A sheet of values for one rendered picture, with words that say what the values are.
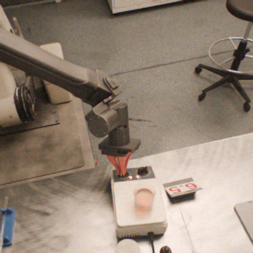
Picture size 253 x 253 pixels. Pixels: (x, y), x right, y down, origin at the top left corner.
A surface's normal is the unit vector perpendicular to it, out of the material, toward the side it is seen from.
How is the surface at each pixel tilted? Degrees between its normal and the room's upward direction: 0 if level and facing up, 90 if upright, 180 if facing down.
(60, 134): 0
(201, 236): 0
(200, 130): 0
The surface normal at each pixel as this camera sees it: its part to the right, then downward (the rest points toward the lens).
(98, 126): -0.48, 0.37
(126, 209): -0.07, -0.61
